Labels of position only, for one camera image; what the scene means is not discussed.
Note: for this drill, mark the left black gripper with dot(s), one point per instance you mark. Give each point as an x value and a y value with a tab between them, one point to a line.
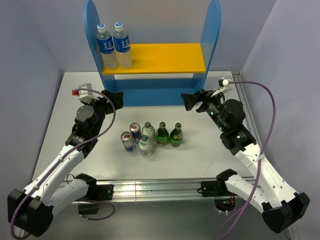
116	98

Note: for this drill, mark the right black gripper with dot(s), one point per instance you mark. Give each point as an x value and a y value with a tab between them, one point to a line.
190	99

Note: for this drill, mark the red bull can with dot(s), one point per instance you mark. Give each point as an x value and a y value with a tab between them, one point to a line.
135	130
127	141

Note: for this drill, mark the green perrier bottle yellow label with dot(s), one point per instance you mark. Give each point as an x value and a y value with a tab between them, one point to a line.
176	135

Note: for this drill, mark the clear glass bottle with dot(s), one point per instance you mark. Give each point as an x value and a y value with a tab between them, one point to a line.
149	131
145	146

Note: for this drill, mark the green bottle red label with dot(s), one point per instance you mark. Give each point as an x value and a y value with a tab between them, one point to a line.
162	135

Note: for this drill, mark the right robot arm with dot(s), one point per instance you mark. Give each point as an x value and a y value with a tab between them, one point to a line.
279	204

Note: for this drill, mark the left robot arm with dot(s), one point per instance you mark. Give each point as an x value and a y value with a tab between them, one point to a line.
34	208

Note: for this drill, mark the blue and yellow shelf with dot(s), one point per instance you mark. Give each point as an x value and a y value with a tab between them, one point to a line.
172	47

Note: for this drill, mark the right water bottle blue label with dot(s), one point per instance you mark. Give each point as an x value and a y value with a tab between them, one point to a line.
122	46

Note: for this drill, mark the water bottle blue label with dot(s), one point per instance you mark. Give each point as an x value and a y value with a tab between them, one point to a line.
106	47
122	46

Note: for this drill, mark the left water bottle blue label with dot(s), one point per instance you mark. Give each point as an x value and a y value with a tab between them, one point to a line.
106	47

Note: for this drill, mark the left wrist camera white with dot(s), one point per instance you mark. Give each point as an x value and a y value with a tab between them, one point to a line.
84	95

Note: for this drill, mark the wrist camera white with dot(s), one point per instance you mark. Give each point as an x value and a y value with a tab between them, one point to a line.
225	85
84	95

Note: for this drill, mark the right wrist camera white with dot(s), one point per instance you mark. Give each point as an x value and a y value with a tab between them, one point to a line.
225	85

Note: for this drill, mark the aluminium side rail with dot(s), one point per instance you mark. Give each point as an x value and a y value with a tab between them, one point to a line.
249	120

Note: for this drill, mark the aluminium front rail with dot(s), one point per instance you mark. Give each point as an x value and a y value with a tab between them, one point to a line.
154	190

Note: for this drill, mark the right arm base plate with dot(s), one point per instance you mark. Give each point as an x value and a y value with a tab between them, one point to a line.
211	189

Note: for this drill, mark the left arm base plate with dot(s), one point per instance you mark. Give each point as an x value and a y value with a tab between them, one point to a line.
101	192

